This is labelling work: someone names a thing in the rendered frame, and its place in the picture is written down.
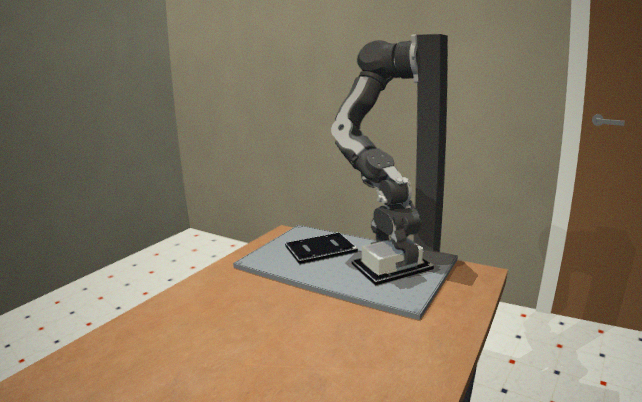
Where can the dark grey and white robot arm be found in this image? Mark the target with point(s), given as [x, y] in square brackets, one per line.
[382, 58]

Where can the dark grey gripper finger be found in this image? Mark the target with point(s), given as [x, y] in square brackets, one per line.
[380, 236]
[411, 252]

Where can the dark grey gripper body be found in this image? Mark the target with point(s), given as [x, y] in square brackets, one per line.
[406, 216]

